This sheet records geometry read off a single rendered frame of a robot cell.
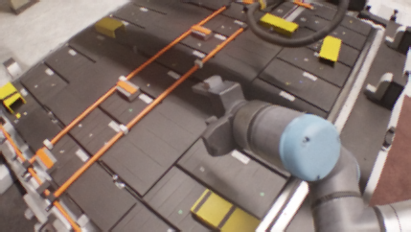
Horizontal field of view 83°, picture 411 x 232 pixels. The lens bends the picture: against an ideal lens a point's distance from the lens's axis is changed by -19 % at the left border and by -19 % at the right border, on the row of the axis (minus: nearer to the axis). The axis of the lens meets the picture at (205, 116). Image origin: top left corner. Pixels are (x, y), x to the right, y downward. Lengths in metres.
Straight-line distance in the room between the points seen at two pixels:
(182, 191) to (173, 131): 0.19
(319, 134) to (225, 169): 0.43
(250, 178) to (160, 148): 0.27
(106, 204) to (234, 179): 0.35
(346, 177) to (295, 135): 0.14
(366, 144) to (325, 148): 0.70
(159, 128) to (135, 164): 0.14
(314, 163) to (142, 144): 0.57
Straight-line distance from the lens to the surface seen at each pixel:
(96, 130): 0.94
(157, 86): 1.00
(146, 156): 0.82
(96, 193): 0.81
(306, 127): 0.38
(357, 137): 1.10
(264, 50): 1.12
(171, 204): 0.74
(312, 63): 1.12
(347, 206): 0.46
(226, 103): 0.52
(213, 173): 0.77
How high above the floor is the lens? 1.68
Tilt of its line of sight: 51 degrees down
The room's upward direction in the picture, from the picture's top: 5 degrees counter-clockwise
